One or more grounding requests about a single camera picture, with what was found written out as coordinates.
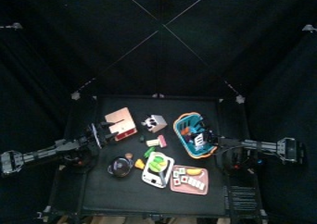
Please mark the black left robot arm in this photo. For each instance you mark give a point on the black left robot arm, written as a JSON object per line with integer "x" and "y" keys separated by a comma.
{"x": 42, "y": 153}

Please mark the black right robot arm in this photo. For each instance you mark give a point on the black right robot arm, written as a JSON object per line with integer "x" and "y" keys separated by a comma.
{"x": 264, "y": 147}

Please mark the orange toy in basket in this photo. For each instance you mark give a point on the orange toy in basket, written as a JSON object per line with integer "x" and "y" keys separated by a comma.
{"x": 187, "y": 130}

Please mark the teal basket with orange rim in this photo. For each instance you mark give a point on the teal basket with orange rim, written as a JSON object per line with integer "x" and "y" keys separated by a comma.
{"x": 184, "y": 141}

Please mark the tan eggshell toy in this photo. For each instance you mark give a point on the tan eggshell toy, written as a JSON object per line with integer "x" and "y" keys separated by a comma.
{"x": 129, "y": 156}

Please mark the white patterned toy card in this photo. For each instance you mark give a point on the white patterned toy card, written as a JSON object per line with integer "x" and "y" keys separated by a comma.
{"x": 199, "y": 139}

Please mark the small dark green toy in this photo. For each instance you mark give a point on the small dark green toy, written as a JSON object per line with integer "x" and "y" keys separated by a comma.
{"x": 142, "y": 138}

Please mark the yellow toy banana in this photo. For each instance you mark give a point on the yellow toy banana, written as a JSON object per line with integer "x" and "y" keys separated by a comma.
{"x": 195, "y": 171}

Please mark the pale yellow toy block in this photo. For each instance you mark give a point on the pale yellow toy block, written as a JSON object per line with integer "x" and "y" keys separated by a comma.
{"x": 153, "y": 142}

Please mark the black toy pot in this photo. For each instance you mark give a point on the black toy pot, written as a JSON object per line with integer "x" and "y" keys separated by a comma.
{"x": 120, "y": 167}

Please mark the green toy vegetable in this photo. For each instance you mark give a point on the green toy vegetable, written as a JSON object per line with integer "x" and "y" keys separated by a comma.
{"x": 149, "y": 152}

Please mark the pink toy slice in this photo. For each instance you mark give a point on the pink toy slice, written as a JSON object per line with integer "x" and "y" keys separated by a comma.
{"x": 163, "y": 141}

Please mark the orange yellow toy wedge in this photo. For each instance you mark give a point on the orange yellow toy wedge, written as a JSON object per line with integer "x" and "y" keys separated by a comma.
{"x": 140, "y": 164}

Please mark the cow print milk carton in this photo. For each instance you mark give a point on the cow print milk carton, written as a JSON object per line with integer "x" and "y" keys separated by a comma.
{"x": 155, "y": 122}

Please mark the row of toy sushi pieces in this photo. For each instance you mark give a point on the row of toy sushi pieces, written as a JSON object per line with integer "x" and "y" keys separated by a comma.
{"x": 188, "y": 180}

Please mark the green toy lettuce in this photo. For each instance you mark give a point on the green toy lettuce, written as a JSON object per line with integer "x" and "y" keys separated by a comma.
{"x": 159, "y": 164}

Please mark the pink tray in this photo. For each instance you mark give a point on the pink tray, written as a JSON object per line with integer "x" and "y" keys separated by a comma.
{"x": 191, "y": 184}

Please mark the white tray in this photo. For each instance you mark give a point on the white tray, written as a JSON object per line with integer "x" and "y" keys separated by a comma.
{"x": 156, "y": 175}

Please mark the grey frame corner bracket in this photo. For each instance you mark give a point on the grey frame corner bracket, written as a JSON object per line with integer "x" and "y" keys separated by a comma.
{"x": 308, "y": 28}
{"x": 15, "y": 26}
{"x": 240, "y": 99}
{"x": 76, "y": 95}

